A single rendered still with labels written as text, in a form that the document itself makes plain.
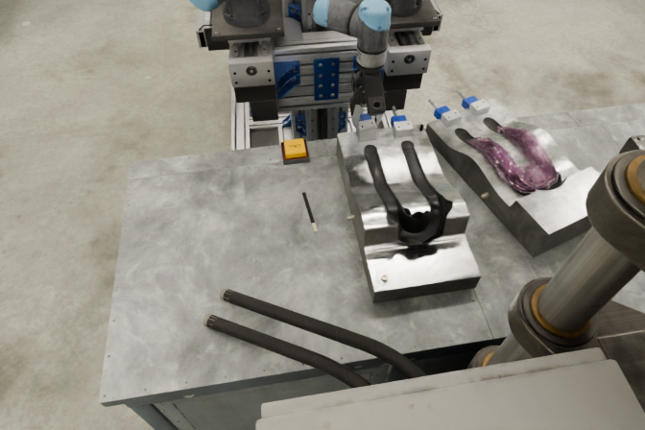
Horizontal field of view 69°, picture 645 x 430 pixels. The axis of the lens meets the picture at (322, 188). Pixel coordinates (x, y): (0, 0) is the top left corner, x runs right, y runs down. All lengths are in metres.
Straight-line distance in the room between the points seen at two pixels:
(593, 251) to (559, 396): 0.17
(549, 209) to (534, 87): 1.98
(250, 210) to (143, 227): 0.29
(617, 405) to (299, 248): 0.92
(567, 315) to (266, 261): 0.79
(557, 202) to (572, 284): 0.75
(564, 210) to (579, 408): 0.92
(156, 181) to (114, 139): 1.43
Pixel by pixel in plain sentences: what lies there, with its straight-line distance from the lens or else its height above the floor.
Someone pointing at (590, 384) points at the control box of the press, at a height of 1.47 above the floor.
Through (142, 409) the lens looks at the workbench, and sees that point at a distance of 1.33.
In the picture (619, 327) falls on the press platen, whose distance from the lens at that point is 0.73.
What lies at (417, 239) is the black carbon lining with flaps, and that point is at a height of 0.87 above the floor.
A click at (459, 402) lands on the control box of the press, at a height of 1.47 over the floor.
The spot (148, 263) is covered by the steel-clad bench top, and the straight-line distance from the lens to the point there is 1.31.
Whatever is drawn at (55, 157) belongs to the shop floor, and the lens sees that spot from 2.92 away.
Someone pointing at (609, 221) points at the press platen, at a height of 1.52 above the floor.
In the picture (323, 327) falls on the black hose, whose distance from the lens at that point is 1.05.
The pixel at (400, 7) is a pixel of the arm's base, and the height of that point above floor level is 1.07.
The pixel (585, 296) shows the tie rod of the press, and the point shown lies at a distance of 0.61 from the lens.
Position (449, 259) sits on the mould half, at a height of 0.86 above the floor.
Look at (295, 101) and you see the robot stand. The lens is 1.76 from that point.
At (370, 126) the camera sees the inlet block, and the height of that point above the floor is 0.94.
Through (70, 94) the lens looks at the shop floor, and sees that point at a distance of 3.30.
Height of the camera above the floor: 1.86
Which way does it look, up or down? 51 degrees down
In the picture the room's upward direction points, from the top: straight up
